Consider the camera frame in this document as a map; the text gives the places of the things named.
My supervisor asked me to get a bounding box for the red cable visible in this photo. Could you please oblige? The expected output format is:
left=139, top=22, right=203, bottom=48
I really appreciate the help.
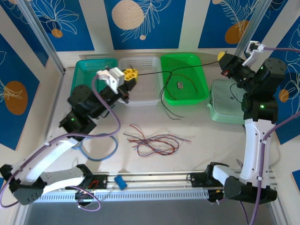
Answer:
left=166, top=74, right=198, bottom=99
left=137, top=134, right=180, bottom=157

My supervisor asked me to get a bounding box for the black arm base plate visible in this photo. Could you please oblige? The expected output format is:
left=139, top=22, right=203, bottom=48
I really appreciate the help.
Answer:
left=188, top=172, right=211, bottom=188
left=77, top=173, right=109, bottom=190

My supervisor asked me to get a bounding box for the blue stethoscope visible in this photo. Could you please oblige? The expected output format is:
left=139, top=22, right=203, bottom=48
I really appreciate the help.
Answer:
left=71, top=135, right=119, bottom=162

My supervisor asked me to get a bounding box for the teal plastic basket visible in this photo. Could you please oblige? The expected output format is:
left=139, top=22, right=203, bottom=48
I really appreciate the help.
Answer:
left=68, top=58, right=119, bottom=110

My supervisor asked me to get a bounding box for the green plastic basket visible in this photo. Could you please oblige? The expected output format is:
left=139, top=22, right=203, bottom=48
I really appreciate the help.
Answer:
left=160, top=53, right=210, bottom=106

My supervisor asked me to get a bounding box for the white plastic basket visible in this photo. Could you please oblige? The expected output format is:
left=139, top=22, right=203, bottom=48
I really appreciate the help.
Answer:
left=116, top=56, right=165, bottom=107

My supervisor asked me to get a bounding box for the slotted grey cable duct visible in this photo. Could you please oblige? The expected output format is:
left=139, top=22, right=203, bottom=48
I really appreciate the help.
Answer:
left=30, top=190, right=210, bottom=203

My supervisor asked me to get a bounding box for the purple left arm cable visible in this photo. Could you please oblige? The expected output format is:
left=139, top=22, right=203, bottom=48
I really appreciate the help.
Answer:
left=0, top=75, right=121, bottom=211

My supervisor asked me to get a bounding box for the mint green zip pouch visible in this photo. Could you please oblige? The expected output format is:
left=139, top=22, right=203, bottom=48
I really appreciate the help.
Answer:
left=207, top=79, right=247, bottom=125

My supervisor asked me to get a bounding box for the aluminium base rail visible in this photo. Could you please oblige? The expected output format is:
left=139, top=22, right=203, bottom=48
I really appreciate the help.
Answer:
left=20, top=172, right=279, bottom=195

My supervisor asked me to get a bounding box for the bundle of coloured wires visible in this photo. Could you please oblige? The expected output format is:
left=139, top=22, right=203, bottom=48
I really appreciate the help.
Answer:
left=127, top=124, right=179, bottom=157

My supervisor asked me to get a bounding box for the aluminium frame post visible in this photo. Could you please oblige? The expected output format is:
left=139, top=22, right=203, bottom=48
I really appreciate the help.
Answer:
left=228, top=0, right=274, bottom=68
left=16, top=0, right=66, bottom=74

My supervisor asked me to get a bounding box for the small blue block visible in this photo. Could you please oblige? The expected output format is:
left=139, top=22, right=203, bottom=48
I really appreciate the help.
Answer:
left=114, top=175, right=128, bottom=190

